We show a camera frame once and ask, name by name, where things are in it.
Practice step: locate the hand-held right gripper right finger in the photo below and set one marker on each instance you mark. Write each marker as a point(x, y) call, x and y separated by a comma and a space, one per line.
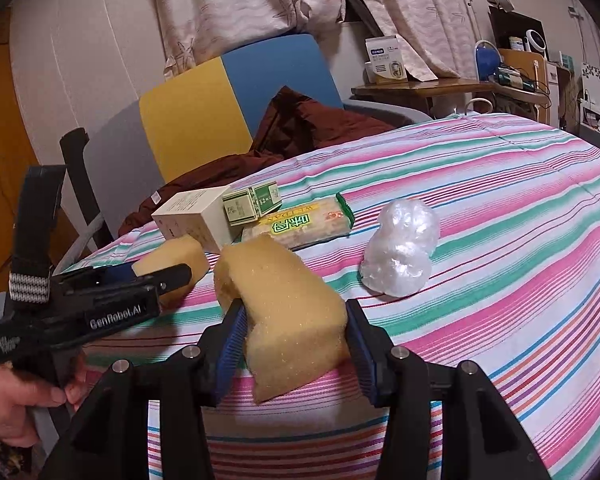
point(365, 355)

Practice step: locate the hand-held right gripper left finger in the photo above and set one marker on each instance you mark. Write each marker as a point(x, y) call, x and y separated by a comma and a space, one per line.
point(230, 355)

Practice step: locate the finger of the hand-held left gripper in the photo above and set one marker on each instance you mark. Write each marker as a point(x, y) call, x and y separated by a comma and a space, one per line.
point(120, 273)
point(172, 276)

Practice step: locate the small yellow sponge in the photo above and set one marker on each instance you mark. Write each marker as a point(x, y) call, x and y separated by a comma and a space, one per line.
point(180, 252)

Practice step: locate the large yellow sponge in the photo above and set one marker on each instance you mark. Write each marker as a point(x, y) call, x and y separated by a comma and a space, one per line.
point(290, 310)

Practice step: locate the person's left hand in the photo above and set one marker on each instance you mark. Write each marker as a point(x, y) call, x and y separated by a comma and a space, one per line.
point(10, 400)

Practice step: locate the cream cardboard box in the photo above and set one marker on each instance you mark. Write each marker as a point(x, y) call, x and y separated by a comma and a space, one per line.
point(195, 215)

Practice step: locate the small green box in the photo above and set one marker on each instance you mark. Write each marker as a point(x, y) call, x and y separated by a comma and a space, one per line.
point(252, 202)

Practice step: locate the clear plastic bag bundle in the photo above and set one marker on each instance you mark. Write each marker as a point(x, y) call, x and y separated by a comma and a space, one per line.
point(402, 250)

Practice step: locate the cracker packet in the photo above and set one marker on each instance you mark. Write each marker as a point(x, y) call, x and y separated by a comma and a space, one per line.
point(305, 225)

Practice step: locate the grey yellow blue chair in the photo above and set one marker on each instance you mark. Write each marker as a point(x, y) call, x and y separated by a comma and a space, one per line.
point(190, 120)

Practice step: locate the dark red garment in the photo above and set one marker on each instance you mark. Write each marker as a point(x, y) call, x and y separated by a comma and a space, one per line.
point(305, 125)

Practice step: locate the striped tablecloth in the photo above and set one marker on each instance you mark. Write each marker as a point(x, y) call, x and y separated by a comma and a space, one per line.
point(505, 210)

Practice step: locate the wooden side table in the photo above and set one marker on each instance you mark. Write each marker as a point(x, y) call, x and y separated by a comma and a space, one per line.
point(420, 88)

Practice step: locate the floral curtain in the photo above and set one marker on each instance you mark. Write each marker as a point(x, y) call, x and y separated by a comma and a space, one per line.
point(420, 5)
point(240, 0)

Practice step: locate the white and blue box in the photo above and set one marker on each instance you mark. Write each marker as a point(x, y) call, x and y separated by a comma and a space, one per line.
point(385, 60)

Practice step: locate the blue round object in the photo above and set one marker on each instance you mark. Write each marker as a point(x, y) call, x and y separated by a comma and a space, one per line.
point(487, 62)

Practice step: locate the wooden shelf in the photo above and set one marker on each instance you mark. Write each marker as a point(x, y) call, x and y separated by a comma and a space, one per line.
point(545, 85)

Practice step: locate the white round fan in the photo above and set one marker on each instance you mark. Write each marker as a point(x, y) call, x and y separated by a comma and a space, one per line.
point(534, 41)

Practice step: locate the black screen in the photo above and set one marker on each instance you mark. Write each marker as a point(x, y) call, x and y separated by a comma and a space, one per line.
point(510, 25)

